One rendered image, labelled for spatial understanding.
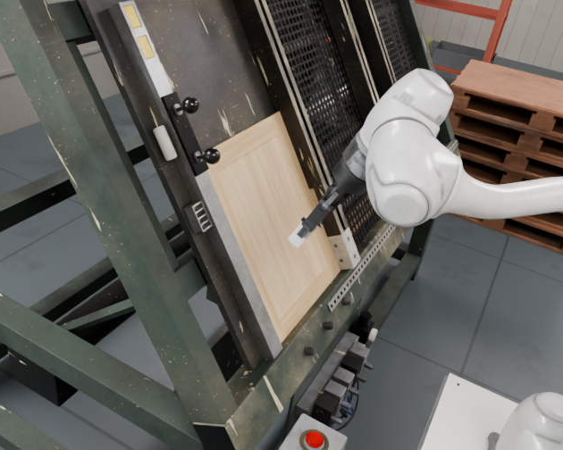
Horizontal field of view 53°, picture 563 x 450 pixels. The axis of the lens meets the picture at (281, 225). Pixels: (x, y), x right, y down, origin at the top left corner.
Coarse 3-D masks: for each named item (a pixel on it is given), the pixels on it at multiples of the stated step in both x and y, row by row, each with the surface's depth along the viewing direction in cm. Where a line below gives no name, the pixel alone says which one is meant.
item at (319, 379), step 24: (360, 312) 187; (336, 336) 174; (360, 336) 188; (336, 360) 174; (360, 360) 174; (312, 384) 165; (336, 384) 163; (312, 408) 157; (336, 408) 159; (288, 432) 162
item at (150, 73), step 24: (120, 24) 126; (144, 72) 129; (168, 120) 131; (192, 192) 138; (216, 216) 139; (216, 240) 141; (240, 264) 144; (240, 288) 144; (264, 312) 149; (264, 336) 147
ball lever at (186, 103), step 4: (188, 96) 122; (192, 96) 122; (184, 100) 122; (188, 100) 121; (192, 100) 121; (196, 100) 122; (176, 104) 131; (184, 104) 121; (188, 104) 121; (192, 104) 121; (196, 104) 122; (172, 108) 131; (176, 108) 131; (180, 108) 128; (184, 108) 122; (188, 108) 121; (192, 108) 121; (196, 108) 122; (176, 112) 131; (180, 112) 131; (188, 112) 122; (192, 112) 122
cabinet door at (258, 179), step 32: (256, 128) 162; (224, 160) 148; (256, 160) 160; (288, 160) 172; (224, 192) 146; (256, 192) 158; (288, 192) 170; (256, 224) 156; (288, 224) 168; (256, 256) 154; (288, 256) 165; (320, 256) 180; (288, 288) 163; (320, 288) 176; (288, 320) 160
